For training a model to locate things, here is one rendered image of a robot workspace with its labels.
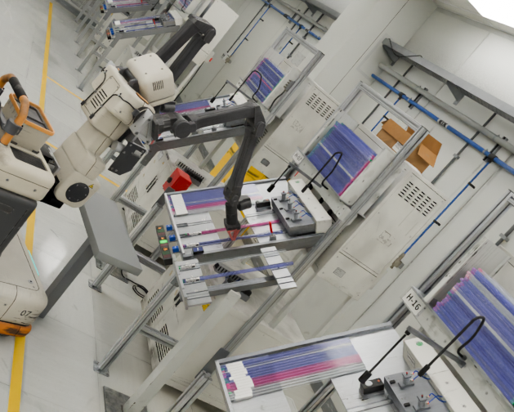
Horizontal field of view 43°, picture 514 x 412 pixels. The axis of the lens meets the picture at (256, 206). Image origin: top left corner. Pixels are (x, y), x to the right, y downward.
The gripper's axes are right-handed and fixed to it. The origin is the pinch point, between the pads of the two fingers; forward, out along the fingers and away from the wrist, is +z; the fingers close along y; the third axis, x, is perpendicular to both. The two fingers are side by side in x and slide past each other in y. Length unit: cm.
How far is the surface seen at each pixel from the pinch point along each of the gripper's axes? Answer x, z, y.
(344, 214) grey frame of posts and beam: -53, -12, -14
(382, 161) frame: -72, -36, -12
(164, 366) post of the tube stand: 43, 38, -39
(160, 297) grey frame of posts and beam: 39.5, 17.5, -13.7
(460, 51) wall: -254, -14, 224
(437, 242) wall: -166, 81, 85
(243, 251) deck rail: -3.0, 2.3, -10.0
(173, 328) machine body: 33, 54, 9
